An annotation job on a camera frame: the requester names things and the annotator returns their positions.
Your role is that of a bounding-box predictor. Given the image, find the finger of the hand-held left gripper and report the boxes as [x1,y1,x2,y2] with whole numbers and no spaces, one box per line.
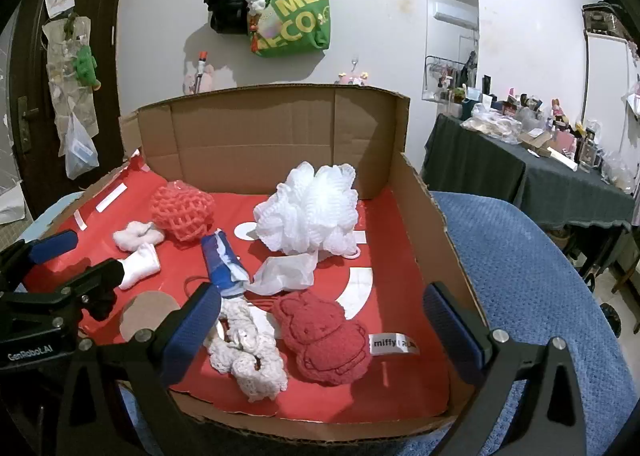
[15,259,125,333]
[0,230,80,283]

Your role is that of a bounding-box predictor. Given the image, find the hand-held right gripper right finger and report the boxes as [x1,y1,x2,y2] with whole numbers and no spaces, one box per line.
[421,280,588,456]

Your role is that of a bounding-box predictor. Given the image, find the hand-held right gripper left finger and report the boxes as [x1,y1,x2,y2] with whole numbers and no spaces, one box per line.
[52,281,223,456]

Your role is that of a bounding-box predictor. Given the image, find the black fuzzy scrunchie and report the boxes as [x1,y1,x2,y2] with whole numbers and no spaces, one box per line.
[82,286,119,322]

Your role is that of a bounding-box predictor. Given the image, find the brown round powder puff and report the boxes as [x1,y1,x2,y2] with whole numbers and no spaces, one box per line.
[120,291,182,343]

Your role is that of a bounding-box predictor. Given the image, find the white cotton roll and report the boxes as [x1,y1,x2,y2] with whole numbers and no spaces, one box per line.
[117,243,162,290]

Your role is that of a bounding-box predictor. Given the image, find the cream crochet cloth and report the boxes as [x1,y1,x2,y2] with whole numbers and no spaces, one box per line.
[202,296,291,403]

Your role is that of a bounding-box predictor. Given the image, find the white cloth with blue clip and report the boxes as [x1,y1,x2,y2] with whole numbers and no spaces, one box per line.
[112,221,166,252]

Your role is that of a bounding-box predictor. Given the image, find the blue white packet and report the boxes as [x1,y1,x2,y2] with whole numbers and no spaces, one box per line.
[201,230,249,298]

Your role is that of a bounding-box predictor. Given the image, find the coral foam net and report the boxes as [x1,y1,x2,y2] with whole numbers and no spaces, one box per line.
[150,179,217,243]

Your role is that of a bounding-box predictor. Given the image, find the white mesh bath loofah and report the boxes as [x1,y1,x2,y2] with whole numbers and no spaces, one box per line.
[252,161,362,258]

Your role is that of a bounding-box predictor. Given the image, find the cardboard box red inside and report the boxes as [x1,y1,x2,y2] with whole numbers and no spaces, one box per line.
[22,84,488,442]

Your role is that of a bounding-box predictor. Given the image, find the light blue bed sheet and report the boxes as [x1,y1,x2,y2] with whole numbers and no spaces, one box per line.
[30,190,86,232]

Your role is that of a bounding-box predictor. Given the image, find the white paper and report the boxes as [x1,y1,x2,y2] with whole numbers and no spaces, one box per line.
[0,179,26,226]

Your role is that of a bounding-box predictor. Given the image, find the clear plastic bag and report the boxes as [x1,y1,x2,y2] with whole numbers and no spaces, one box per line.
[59,111,100,180]

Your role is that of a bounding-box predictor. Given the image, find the table with dark green cloth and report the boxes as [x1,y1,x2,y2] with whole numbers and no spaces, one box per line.
[422,114,636,282]

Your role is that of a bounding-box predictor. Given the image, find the clear hanging organizer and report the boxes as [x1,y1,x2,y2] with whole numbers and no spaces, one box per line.
[42,16,98,157]

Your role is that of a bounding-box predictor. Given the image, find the black caster wheel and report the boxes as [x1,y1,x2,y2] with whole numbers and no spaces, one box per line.
[600,303,623,337]

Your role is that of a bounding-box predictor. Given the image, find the green frog toy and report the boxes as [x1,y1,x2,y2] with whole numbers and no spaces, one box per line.
[74,44,101,87]

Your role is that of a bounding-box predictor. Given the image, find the dark brown door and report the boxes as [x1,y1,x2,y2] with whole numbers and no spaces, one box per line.
[10,0,136,217]

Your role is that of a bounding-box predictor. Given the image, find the clutter of cosmetics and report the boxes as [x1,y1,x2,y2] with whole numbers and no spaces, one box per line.
[425,74,636,194]

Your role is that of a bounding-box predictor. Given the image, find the pink plush toy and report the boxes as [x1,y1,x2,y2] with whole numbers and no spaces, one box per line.
[182,64,217,96]

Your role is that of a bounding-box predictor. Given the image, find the pink plush with flowers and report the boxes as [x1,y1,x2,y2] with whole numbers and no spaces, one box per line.
[335,69,371,87]

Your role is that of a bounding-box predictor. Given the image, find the white wardrobe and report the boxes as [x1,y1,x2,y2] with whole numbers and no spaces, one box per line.
[582,31,640,147]

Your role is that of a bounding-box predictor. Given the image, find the hanging clothes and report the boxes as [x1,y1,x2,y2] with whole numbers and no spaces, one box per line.
[620,41,640,117]

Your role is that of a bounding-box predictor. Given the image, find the green tote bag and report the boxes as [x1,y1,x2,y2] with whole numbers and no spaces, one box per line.
[247,0,332,58]

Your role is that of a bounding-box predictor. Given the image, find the dark case on wardrobe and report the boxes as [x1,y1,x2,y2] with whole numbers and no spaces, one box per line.
[581,1,633,37]

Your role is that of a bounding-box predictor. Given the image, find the metal door handle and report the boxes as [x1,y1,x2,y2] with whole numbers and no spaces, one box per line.
[12,96,38,154]

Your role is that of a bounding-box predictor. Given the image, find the wall mirror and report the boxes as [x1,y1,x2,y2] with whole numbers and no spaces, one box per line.
[422,0,480,104]

